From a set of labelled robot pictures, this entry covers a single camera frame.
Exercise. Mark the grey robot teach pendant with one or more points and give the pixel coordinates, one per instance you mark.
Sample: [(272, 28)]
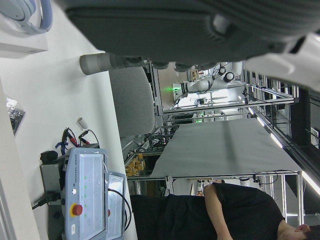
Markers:
[(87, 195), (116, 200)]

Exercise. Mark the light blue headphones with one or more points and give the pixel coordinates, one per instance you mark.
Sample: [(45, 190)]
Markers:
[(46, 15)]

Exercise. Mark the grey office chair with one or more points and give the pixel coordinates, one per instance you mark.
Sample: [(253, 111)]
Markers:
[(132, 105)]

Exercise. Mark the red black clip leads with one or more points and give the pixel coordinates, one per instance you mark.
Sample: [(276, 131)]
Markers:
[(72, 138)]

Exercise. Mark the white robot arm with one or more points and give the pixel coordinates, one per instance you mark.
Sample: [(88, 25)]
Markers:
[(200, 86)]

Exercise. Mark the left white dexterous robot hand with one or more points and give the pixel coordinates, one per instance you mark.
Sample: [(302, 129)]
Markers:
[(162, 30)]

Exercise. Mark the person in black t-shirt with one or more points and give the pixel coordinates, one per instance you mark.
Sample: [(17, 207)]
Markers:
[(250, 207)]

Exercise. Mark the small white tube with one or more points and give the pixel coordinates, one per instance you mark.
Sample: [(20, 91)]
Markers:
[(82, 123)]

